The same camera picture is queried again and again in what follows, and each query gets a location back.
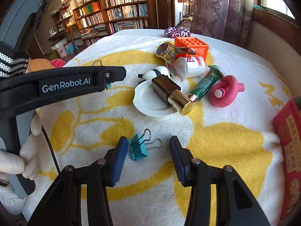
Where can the red tin box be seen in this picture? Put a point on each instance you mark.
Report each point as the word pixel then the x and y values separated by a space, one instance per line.
pixel 287 126

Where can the white gloved left hand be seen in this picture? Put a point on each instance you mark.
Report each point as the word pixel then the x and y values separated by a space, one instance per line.
pixel 27 162

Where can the teal binder clip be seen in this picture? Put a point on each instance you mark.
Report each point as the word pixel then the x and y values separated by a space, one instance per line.
pixel 141 144

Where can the purple patterned curtain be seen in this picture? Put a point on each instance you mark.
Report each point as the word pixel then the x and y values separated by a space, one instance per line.
pixel 227 20

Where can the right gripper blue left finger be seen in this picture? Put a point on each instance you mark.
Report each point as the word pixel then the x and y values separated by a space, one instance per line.
pixel 115 159

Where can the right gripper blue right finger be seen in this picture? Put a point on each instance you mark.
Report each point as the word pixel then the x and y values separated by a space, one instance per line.
pixel 182 161

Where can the white red roll package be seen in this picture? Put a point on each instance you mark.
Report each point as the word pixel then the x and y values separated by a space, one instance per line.
pixel 189 67

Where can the small pink foam curler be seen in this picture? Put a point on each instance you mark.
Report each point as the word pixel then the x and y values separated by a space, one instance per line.
pixel 223 93

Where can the large metal clamp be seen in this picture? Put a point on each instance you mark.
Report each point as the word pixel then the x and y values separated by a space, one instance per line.
pixel 168 53

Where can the small wooden shelf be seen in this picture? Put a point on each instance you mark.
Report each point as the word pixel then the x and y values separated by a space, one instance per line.
pixel 64 23

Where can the pink storage bin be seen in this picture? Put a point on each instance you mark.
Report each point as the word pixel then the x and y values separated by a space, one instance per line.
pixel 62 51

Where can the white yellow towel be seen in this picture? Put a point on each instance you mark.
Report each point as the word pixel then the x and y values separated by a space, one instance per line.
pixel 242 135

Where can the red blanket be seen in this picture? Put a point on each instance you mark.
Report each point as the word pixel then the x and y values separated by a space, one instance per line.
pixel 57 63

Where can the green gold tube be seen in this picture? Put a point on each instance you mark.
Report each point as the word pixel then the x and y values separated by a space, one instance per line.
pixel 214 74

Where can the pink leopard scrunchie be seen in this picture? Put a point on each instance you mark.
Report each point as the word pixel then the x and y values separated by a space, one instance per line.
pixel 173 32

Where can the wooden bookshelf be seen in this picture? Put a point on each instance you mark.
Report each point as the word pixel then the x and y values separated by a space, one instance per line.
pixel 99 18

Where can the orange woven cushion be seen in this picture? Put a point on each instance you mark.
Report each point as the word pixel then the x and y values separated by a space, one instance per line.
pixel 38 65

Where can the orange studded rubber cube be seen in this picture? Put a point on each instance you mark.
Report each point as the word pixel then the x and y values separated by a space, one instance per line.
pixel 199 46

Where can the white round lid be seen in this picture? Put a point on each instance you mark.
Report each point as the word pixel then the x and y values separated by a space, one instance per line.
pixel 149 103

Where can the brown gold perfume bottle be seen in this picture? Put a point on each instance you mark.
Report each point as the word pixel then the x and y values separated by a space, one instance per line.
pixel 171 93

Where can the panda figurine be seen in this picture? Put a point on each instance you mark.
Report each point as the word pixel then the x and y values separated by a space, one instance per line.
pixel 157 71

